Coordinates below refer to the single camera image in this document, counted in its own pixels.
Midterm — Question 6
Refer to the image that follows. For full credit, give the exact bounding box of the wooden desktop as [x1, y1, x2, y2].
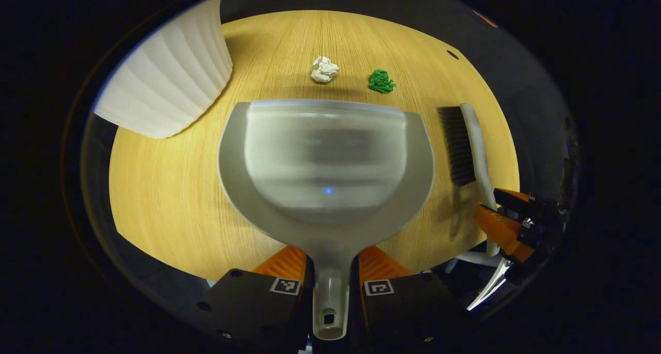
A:
[108, 10, 520, 282]

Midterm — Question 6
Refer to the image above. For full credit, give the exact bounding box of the small grey broom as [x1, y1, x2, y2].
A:
[438, 103, 501, 257]

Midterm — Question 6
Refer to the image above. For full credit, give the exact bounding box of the green paper ball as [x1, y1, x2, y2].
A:
[368, 69, 397, 95]

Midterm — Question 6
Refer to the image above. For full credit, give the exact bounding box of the grey dustpan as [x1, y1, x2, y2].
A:
[218, 99, 435, 341]

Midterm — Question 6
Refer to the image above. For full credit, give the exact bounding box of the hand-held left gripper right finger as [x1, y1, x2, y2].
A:
[347, 245, 468, 352]

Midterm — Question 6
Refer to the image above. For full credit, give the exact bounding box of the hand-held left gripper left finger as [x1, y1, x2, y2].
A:
[196, 245, 314, 352]

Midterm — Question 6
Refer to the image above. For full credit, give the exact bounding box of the shiny metal bar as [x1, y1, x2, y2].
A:
[467, 258, 513, 312]

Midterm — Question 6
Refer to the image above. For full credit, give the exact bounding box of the white paper ball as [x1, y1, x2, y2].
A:
[310, 56, 340, 83]

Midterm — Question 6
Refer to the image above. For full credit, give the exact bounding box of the white ribbed garbage bin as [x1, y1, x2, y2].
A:
[93, 0, 234, 140]

